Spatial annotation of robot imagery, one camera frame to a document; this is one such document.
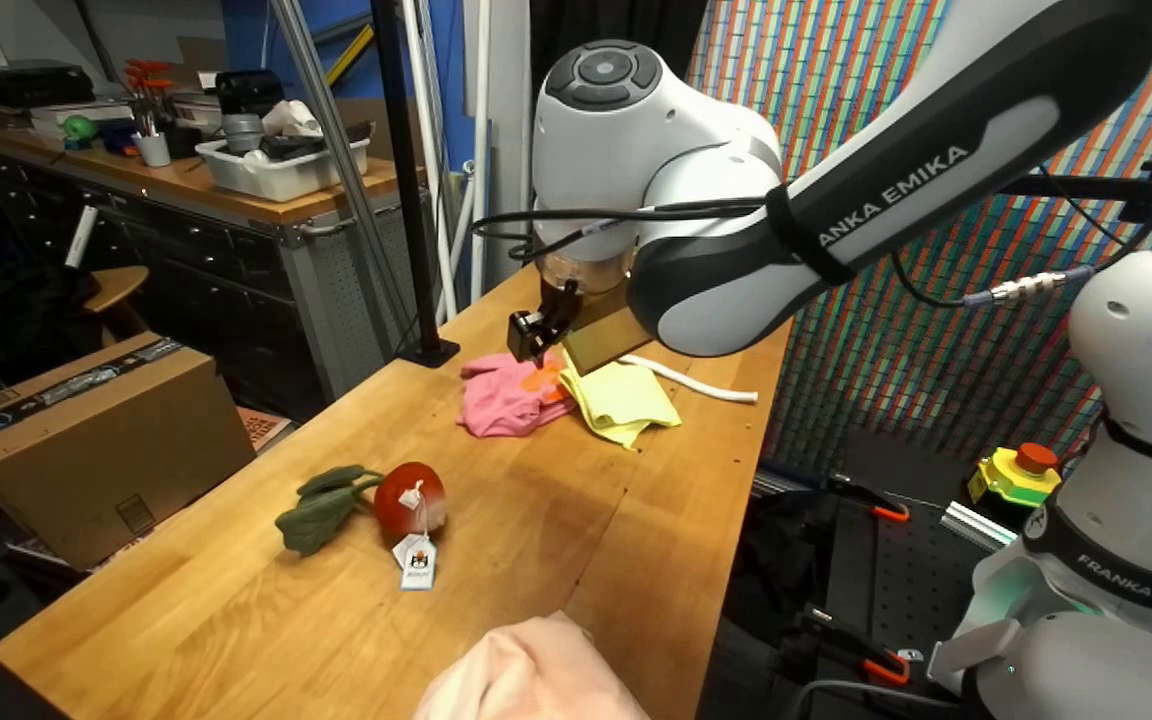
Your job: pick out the black vertical pole stand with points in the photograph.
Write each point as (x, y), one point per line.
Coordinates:
(430, 349)

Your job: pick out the wooden workbench with drawers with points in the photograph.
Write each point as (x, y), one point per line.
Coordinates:
(291, 298)

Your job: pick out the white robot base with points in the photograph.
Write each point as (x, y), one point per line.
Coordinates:
(1062, 618)

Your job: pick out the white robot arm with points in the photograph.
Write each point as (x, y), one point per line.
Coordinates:
(671, 202)

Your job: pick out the light pink garment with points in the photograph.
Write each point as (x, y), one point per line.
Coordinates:
(533, 671)

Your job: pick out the red radish plush toy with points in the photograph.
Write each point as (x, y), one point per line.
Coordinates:
(411, 509)

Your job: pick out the emergency stop button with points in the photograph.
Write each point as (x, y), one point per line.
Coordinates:
(1027, 472)

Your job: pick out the white plastic tray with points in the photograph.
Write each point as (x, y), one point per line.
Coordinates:
(263, 177)

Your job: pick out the bright pink cloth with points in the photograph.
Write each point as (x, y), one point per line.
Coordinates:
(510, 396)

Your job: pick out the yellow cloth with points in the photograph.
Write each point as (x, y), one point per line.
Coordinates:
(620, 401)

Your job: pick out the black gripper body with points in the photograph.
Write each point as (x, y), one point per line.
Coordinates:
(533, 333)

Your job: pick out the cardboard box on floor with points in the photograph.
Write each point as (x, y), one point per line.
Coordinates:
(103, 451)

